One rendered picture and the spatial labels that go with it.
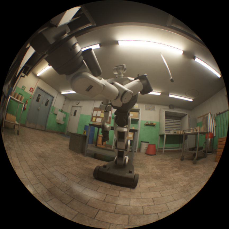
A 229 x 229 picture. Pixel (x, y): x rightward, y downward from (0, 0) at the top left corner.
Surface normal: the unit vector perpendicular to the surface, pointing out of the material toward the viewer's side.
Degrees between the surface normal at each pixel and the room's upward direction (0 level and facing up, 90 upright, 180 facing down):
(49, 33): 90
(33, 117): 90
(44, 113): 90
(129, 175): 45
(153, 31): 180
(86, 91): 145
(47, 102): 90
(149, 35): 180
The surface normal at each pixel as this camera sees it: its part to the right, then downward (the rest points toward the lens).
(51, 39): 0.98, 0.09
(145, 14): -0.22, 0.65
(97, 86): 0.44, 0.84
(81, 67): 0.29, -0.07
